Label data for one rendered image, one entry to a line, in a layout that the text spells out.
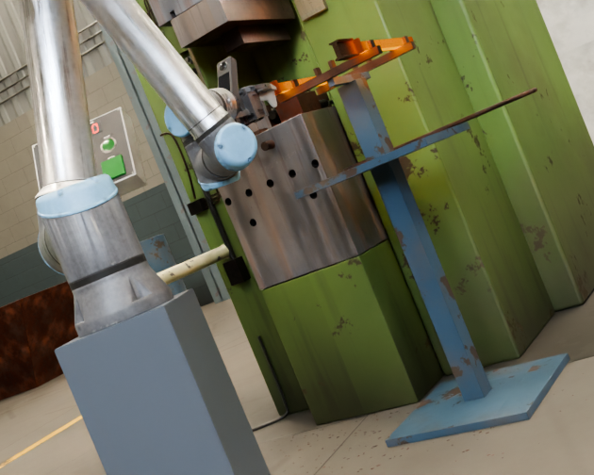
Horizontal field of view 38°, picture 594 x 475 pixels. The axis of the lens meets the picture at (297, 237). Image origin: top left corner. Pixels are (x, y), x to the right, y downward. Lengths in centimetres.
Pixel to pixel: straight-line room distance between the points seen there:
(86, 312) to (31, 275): 1006
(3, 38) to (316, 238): 908
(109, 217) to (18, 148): 980
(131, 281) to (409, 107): 125
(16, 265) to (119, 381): 1024
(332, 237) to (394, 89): 48
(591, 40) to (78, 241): 645
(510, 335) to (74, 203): 149
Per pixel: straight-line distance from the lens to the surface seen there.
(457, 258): 263
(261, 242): 268
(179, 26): 282
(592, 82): 770
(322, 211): 254
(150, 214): 1030
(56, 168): 182
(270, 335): 302
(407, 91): 259
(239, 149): 175
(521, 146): 297
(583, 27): 770
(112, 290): 159
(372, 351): 260
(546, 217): 299
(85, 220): 160
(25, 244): 1161
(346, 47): 207
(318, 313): 265
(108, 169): 284
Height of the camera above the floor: 67
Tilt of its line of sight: 2 degrees down
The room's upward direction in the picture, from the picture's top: 22 degrees counter-clockwise
